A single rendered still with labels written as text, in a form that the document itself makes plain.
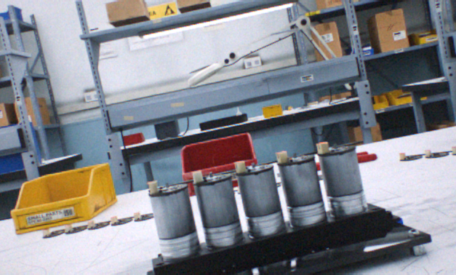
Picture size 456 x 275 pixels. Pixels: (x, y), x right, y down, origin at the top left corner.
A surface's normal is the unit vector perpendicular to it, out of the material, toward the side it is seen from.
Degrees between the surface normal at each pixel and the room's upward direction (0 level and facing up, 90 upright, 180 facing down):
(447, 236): 0
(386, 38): 89
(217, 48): 90
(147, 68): 90
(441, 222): 0
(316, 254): 0
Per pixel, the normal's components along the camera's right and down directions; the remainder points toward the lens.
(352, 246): -0.21, -0.98
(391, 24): -0.15, 0.05
